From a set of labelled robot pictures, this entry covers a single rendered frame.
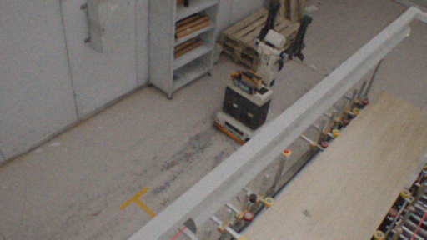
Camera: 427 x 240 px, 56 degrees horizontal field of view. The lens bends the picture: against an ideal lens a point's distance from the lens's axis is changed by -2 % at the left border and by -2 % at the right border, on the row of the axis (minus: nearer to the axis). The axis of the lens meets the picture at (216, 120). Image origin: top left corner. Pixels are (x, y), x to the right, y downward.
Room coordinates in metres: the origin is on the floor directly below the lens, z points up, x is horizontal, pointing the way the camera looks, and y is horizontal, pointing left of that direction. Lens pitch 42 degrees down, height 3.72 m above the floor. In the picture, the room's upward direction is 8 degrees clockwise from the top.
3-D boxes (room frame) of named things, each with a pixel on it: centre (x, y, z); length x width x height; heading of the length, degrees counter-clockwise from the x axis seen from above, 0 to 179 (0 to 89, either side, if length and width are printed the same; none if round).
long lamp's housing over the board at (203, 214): (1.91, -0.62, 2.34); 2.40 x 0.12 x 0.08; 145
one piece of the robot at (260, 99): (3.98, -0.36, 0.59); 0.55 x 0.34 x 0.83; 54
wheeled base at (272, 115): (4.06, -0.41, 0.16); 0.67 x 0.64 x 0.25; 144
